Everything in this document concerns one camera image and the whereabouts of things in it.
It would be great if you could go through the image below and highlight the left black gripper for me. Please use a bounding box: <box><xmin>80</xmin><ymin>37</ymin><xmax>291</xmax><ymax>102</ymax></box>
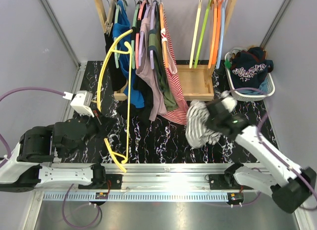
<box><xmin>64</xmin><ymin>107</ymin><xmax>119</xmax><ymax>159</ymax></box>

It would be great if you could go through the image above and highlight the yellow plastic hanger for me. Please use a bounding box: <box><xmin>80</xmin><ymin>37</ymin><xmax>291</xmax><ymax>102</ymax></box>
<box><xmin>97</xmin><ymin>29</ymin><xmax>133</xmax><ymax>173</ymax></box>

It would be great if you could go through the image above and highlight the black white striped tank top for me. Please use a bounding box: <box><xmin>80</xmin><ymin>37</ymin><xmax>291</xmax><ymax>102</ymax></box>
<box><xmin>185</xmin><ymin>100</ymin><xmax>221</xmax><ymax>148</ymax></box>

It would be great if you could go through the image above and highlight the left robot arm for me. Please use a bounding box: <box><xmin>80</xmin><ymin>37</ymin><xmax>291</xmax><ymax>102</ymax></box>
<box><xmin>0</xmin><ymin>112</ymin><xmax>116</xmax><ymax>192</ymax></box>

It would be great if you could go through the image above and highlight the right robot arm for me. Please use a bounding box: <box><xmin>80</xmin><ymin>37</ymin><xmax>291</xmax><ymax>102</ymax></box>
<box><xmin>205</xmin><ymin>95</ymin><xmax>317</xmax><ymax>213</ymax></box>

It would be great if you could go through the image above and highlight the blue top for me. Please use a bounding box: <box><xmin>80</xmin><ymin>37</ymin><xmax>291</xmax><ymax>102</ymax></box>
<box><xmin>113</xmin><ymin>0</ymin><xmax>144</xmax><ymax>108</ymax></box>

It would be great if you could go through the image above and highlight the black garment on clip hanger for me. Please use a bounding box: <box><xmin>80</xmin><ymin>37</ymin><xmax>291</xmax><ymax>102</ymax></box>
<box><xmin>104</xmin><ymin>32</ymin><xmax>126</xmax><ymax>92</ymax></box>

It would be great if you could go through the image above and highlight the olive green top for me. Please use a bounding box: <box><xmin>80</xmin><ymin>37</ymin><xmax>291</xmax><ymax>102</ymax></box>
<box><xmin>153</xmin><ymin>30</ymin><xmax>178</xmax><ymax>111</ymax></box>

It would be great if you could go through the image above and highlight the mauve pink top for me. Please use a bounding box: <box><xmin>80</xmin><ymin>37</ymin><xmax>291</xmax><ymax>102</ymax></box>
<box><xmin>136</xmin><ymin>15</ymin><xmax>167</xmax><ymax>121</ymax></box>

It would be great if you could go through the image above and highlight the mint green hanger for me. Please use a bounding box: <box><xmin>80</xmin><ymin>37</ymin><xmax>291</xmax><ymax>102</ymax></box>
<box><xmin>113</xmin><ymin>3</ymin><xmax>121</xmax><ymax>69</ymax></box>

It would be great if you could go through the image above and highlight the red white striped top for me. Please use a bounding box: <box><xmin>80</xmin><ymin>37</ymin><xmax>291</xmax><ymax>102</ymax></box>
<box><xmin>163</xmin><ymin>14</ymin><xmax>189</xmax><ymax>125</ymax></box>

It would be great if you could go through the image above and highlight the lilac hanger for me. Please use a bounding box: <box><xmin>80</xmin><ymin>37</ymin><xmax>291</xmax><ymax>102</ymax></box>
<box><xmin>138</xmin><ymin>4</ymin><xmax>151</xmax><ymax>66</ymax></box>

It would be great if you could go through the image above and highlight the wooden clip hanger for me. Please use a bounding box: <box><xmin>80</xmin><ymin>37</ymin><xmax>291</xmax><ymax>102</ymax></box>
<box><xmin>105</xmin><ymin>0</ymin><xmax>117</xmax><ymax>35</ymax></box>

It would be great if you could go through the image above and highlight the orange hanger with red top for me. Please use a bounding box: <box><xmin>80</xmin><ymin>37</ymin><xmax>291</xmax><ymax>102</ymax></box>
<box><xmin>159</xmin><ymin>3</ymin><xmax>170</xmax><ymax>69</ymax></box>

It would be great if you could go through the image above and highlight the pink hanger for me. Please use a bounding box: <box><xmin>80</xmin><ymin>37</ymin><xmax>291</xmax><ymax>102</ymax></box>
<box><xmin>135</xmin><ymin>0</ymin><xmax>148</xmax><ymax>68</ymax></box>

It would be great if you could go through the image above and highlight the cream empty hanger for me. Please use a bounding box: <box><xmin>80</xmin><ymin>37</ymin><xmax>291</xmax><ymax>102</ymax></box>
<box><xmin>189</xmin><ymin>0</ymin><xmax>202</xmax><ymax>69</ymax></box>

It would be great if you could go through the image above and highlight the purple hanger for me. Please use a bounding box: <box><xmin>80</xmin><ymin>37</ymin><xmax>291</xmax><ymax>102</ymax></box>
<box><xmin>149</xmin><ymin>0</ymin><xmax>158</xmax><ymax>70</ymax></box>

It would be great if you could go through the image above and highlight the light blue empty hanger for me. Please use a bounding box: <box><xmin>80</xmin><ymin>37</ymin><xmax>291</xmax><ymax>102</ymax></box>
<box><xmin>215</xmin><ymin>4</ymin><xmax>225</xmax><ymax>69</ymax></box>

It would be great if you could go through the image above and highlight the orange empty hanger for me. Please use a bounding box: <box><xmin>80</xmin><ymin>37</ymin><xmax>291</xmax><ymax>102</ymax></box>
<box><xmin>212</xmin><ymin>0</ymin><xmax>225</xmax><ymax>69</ymax></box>
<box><xmin>208</xmin><ymin>0</ymin><xmax>221</xmax><ymax>69</ymax></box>

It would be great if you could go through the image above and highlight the lime green empty hanger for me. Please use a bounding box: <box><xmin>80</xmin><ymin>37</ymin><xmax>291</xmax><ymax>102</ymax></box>
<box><xmin>194</xmin><ymin>0</ymin><xmax>211</xmax><ymax>68</ymax></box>

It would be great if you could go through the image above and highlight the wooden clothes rack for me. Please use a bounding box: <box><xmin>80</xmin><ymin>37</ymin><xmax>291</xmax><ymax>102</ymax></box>
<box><xmin>94</xmin><ymin>0</ymin><xmax>237</xmax><ymax>101</ymax></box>

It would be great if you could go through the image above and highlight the white laundry basket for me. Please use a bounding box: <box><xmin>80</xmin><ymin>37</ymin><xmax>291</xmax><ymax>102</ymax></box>
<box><xmin>224</xmin><ymin>47</ymin><xmax>275</xmax><ymax>102</ymax></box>

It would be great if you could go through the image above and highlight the navy printed shirt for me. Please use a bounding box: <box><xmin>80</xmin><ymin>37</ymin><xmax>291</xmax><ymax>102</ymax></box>
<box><xmin>230</xmin><ymin>47</ymin><xmax>274</xmax><ymax>89</ymax></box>

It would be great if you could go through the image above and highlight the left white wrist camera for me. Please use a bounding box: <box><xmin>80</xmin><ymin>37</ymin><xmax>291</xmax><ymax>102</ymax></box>
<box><xmin>63</xmin><ymin>91</ymin><xmax>94</xmax><ymax>117</ymax></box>

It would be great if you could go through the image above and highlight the aluminium rail base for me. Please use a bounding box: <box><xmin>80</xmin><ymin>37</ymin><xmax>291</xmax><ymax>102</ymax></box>
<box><xmin>24</xmin><ymin>63</ymin><xmax>303</xmax><ymax>230</ymax></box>

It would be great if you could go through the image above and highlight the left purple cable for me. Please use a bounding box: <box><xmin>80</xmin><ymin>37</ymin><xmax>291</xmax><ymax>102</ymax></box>
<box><xmin>0</xmin><ymin>86</ymin><xmax>66</xmax><ymax>166</ymax></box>

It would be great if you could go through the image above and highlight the purple cable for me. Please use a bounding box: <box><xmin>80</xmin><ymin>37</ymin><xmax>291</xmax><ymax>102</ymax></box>
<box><xmin>0</xmin><ymin>86</ymin><xmax>66</xmax><ymax>166</ymax></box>
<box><xmin>227</xmin><ymin>88</ymin><xmax>317</xmax><ymax>211</ymax></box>

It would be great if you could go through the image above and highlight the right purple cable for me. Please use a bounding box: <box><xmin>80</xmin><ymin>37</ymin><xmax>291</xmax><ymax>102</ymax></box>
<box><xmin>227</xmin><ymin>88</ymin><xmax>317</xmax><ymax>211</ymax></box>

